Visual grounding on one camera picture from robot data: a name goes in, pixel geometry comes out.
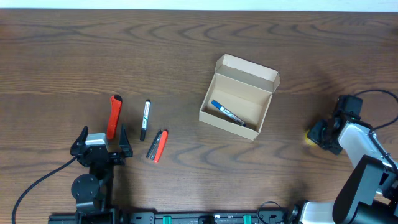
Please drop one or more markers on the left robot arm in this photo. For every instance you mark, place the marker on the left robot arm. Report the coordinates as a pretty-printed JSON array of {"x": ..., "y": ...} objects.
[{"x": 93, "y": 191}]

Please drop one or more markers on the red black stapler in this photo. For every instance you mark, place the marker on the red black stapler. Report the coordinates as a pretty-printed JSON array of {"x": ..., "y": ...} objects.
[{"x": 158, "y": 145}]

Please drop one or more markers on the blue cap whiteboard marker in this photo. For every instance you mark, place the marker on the blue cap whiteboard marker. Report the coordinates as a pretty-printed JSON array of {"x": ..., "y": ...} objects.
[{"x": 228, "y": 113}]

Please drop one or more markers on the brown cardboard box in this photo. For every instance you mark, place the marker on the brown cardboard box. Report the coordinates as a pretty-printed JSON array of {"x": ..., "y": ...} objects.
[{"x": 243, "y": 87}]

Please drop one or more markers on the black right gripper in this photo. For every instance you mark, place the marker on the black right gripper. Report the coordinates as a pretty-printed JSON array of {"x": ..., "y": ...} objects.
[{"x": 315, "y": 125}]

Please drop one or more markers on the yellow tape roll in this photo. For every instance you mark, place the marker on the yellow tape roll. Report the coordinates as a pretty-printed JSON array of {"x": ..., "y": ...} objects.
[{"x": 307, "y": 140}]

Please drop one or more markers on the red utility knife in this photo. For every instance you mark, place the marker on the red utility knife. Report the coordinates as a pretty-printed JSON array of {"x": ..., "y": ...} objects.
[{"x": 116, "y": 104}]

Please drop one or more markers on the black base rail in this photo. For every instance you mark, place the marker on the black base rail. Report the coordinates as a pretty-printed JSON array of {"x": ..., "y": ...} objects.
[{"x": 264, "y": 216}]

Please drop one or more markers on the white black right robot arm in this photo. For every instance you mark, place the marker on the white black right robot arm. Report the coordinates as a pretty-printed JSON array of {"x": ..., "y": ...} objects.
[{"x": 370, "y": 193}]

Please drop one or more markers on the black cap whiteboard marker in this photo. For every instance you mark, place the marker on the black cap whiteboard marker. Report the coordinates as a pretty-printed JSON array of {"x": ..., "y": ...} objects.
[{"x": 145, "y": 119}]

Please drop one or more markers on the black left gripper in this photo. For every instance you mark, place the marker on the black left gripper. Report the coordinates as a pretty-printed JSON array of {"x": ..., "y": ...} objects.
[{"x": 119, "y": 160}]

